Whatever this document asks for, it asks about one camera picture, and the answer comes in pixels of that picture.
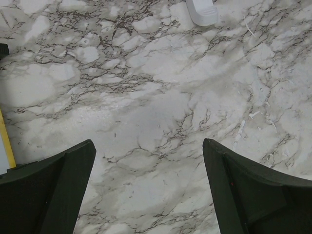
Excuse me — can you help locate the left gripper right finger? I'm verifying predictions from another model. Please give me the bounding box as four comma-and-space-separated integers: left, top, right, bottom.
203, 138, 312, 234

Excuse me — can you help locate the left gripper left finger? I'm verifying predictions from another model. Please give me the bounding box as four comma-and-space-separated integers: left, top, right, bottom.
0, 139, 96, 234

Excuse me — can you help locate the small yellow-framed whiteboard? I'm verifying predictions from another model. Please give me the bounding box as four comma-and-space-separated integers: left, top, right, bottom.
0, 112, 16, 175

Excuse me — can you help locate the white clothes rack frame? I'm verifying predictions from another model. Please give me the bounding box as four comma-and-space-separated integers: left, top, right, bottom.
185, 0, 218, 26

